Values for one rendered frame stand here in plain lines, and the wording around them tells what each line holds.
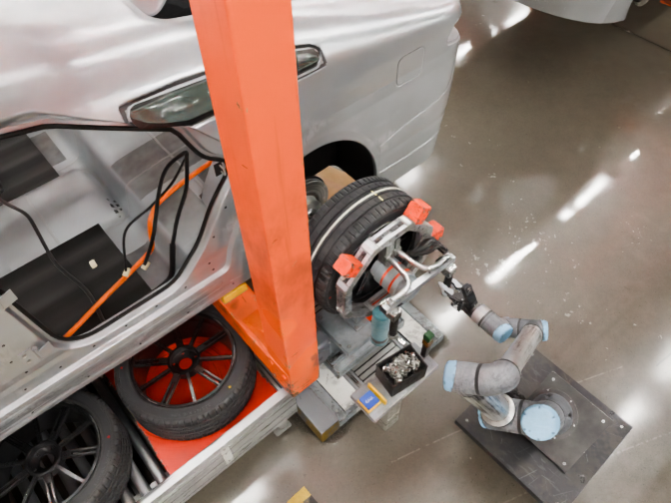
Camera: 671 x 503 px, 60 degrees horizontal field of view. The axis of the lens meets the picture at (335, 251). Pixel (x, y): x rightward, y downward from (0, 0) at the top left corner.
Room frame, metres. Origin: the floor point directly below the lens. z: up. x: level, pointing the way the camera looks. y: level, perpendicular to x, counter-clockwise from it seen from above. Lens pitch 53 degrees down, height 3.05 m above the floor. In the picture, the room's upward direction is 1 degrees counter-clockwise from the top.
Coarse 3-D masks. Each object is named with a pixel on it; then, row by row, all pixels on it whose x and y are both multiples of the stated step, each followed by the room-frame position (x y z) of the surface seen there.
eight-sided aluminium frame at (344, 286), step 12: (384, 228) 1.56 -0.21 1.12; (396, 228) 1.59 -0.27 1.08; (408, 228) 1.57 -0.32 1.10; (420, 228) 1.63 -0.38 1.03; (432, 228) 1.69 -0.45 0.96; (372, 240) 1.50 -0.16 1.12; (384, 240) 1.50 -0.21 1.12; (360, 252) 1.46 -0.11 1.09; (372, 252) 1.44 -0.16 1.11; (408, 264) 1.68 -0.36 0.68; (336, 288) 1.39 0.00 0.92; (348, 288) 1.35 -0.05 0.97; (336, 300) 1.39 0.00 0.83; (348, 300) 1.36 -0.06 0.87; (372, 300) 1.52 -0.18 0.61; (348, 312) 1.36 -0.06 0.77; (360, 312) 1.41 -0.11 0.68
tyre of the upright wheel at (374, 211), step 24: (360, 192) 1.72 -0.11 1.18; (384, 192) 1.74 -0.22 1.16; (336, 216) 1.61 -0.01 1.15; (360, 216) 1.59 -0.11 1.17; (384, 216) 1.60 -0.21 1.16; (312, 240) 1.55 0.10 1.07; (336, 240) 1.51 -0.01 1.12; (360, 240) 1.51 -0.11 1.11; (312, 264) 1.47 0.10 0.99; (336, 312) 1.42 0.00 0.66
